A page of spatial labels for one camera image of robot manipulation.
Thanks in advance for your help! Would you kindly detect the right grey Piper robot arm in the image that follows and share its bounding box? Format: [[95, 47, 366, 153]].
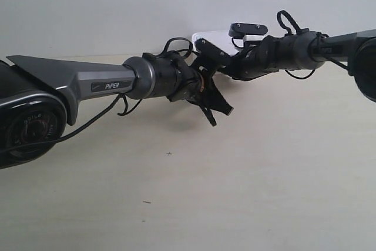
[[223, 29, 375, 101]]

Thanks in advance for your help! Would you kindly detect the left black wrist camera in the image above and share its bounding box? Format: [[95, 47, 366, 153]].
[[191, 38, 231, 78]]

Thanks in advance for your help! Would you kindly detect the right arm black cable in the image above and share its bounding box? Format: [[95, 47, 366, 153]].
[[276, 9, 353, 81]]

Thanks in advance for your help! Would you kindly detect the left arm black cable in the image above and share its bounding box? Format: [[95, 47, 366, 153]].
[[0, 36, 218, 158]]

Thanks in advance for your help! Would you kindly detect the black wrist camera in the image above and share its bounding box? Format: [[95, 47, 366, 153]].
[[191, 38, 231, 78], [229, 23, 268, 49]]

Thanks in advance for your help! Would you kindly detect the white lidded plastic container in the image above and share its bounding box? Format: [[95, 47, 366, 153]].
[[192, 31, 244, 55]]

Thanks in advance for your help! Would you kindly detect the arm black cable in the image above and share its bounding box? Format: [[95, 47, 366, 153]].
[[276, 9, 353, 81], [0, 36, 218, 158]]

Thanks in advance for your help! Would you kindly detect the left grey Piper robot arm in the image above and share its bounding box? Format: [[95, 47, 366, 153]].
[[1, 51, 232, 168]]

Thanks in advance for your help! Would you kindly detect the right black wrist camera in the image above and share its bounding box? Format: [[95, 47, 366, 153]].
[[229, 23, 268, 49]]

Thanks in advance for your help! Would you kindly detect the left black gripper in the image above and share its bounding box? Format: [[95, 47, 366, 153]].
[[169, 69, 233, 115]]

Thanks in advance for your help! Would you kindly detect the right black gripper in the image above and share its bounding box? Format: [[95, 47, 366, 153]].
[[226, 39, 281, 81]]

